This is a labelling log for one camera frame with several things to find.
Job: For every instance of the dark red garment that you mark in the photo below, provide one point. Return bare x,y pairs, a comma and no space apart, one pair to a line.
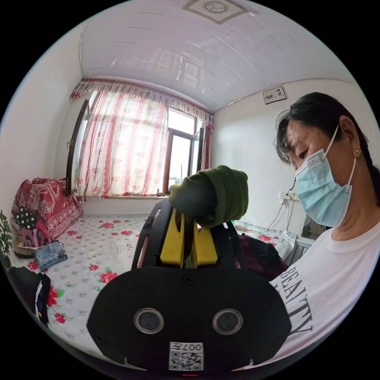
261,255

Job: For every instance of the basket with dotted bag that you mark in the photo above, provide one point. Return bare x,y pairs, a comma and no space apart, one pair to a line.
25,234

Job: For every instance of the green plant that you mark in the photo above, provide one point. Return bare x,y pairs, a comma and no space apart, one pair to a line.
5,237

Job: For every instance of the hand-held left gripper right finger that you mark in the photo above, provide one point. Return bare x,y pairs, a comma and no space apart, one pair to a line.
205,249

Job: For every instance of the folded blue jeans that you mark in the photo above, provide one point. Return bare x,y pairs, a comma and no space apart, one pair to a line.
50,255

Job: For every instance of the pink striped sheer curtain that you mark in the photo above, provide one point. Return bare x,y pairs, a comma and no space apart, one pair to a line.
124,148

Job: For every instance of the square ceiling lamp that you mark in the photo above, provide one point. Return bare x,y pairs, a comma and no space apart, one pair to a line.
215,9

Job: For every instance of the red patterned rolled blanket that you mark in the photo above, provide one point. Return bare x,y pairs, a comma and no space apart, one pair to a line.
50,202

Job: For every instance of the person's body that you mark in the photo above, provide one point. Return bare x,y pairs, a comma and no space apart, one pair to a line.
332,261

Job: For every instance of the white fan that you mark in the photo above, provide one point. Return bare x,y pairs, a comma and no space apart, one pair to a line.
280,118

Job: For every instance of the bed with floral sheet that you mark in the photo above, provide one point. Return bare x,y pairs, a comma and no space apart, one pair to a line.
89,249

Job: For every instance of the pile of clothes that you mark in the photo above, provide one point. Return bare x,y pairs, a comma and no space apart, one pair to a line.
28,288

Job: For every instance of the small framed wall picture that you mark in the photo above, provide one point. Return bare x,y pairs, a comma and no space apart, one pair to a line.
274,95

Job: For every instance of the window with brown frame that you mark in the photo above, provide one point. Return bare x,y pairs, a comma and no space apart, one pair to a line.
181,151

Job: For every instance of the olive green garment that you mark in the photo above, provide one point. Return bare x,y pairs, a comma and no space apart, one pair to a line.
213,193

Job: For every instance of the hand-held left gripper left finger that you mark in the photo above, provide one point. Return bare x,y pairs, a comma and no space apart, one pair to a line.
170,243

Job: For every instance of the white wall socket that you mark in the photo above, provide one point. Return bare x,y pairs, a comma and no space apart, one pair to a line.
288,195

